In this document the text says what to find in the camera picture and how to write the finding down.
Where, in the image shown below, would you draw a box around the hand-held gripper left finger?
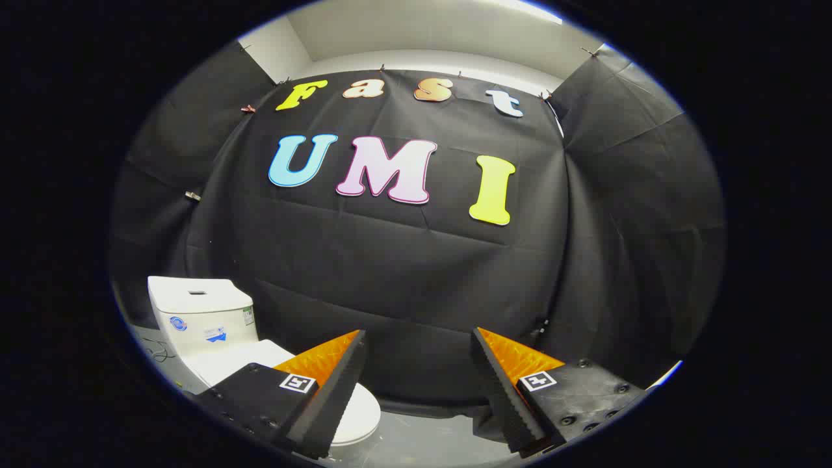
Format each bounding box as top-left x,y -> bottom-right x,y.
194,329 -> 369,460

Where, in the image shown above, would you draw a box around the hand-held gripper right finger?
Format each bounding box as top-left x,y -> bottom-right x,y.
471,327 -> 647,459

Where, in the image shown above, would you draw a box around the white toilet lid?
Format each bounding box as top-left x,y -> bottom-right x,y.
188,339 -> 382,439

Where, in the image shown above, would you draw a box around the white toilet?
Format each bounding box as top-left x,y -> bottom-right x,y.
148,276 -> 382,449

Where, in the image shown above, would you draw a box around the black backdrop cloth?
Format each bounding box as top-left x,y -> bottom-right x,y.
109,42 -> 725,417

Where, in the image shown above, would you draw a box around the thin black cable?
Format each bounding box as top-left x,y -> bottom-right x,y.
144,338 -> 177,365

